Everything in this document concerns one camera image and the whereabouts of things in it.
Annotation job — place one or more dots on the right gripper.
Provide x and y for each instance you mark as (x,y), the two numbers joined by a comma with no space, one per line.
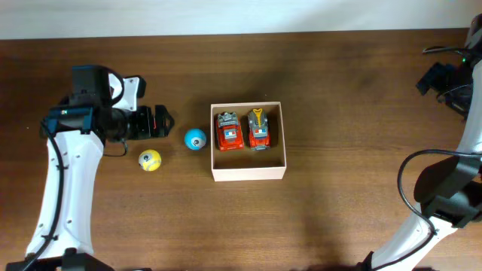
(435,79)

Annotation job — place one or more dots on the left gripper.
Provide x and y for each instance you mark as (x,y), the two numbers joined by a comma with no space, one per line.
(166,122)

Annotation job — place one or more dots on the yellow toy ball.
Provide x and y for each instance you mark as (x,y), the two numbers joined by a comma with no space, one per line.
(150,160)

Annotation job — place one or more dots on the red fire truck grey top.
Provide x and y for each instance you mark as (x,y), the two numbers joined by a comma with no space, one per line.
(229,132)

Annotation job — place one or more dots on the red fire truck yellow ladder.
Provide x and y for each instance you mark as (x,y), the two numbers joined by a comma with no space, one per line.
(259,133)

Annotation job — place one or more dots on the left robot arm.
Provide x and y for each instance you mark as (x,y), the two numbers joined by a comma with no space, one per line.
(102,108)

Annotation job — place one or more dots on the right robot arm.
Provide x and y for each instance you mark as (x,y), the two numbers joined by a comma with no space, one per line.
(446,193)

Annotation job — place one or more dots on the blue toy ball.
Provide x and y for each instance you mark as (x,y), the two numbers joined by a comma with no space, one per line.
(195,139)

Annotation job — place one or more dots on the open cardboard box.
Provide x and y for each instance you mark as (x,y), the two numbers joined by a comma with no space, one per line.
(246,164)

